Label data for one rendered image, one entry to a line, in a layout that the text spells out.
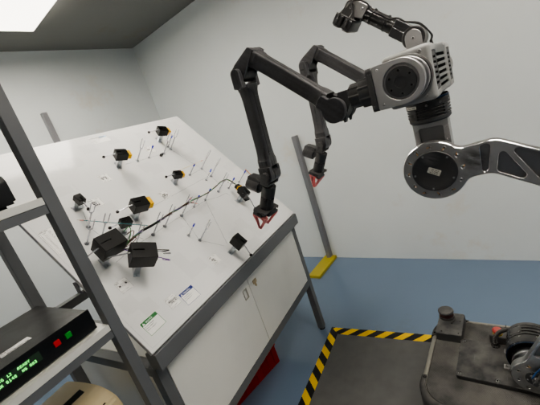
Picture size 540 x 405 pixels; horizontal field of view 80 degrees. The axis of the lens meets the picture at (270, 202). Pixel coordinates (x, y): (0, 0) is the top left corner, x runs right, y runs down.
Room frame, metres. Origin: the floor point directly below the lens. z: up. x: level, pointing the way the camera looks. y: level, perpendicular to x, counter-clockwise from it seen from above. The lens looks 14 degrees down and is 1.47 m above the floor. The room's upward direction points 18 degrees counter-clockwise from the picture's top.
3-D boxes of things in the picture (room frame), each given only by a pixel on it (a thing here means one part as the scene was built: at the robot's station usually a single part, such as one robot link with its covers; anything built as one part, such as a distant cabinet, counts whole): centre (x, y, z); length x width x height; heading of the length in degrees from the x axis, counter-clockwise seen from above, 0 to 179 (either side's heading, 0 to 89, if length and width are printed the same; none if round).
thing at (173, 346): (1.43, 0.22, 0.83); 1.18 x 0.06 x 0.06; 147
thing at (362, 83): (0.97, -0.37, 1.45); 0.09 x 0.08 x 0.12; 140
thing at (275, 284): (1.67, 0.08, 0.60); 0.55 x 0.03 x 0.39; 147
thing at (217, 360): (1.22, 0.38, 0.60); 0.55 x 0.02 x 0.39; 147
